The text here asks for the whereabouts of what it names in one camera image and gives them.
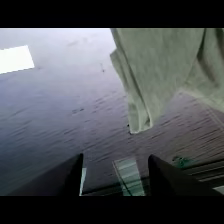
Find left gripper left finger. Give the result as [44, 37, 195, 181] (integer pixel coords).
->
[7, 153, 85, 197]

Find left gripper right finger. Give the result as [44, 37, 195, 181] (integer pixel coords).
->
[147, 154, 224, 197]

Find pale green garment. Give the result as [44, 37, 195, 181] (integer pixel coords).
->
[109, 27, 224, 135]

